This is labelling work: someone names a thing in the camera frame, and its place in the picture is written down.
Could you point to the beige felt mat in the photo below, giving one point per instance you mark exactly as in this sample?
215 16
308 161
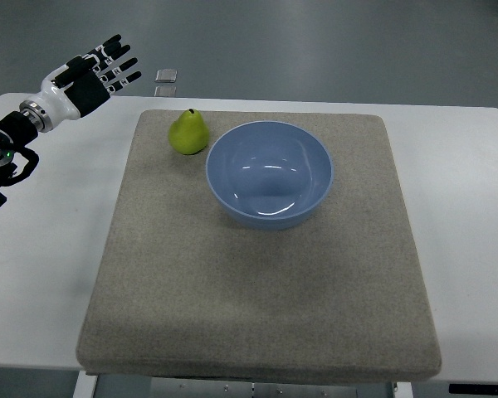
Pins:
185 291

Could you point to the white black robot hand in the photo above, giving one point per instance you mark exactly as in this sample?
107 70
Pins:
83 92

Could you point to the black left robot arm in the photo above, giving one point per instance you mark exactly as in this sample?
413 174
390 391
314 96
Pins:
19 128

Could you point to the white table frame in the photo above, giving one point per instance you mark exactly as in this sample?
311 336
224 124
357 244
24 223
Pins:
141 386

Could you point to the green pear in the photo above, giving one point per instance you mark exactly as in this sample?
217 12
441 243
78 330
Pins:
188 134

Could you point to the silver floor outlet plate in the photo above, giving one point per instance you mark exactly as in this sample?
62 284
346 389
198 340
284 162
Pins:
166 76

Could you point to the blue ceramic bowl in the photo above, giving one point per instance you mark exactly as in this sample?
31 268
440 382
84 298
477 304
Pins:
269 175

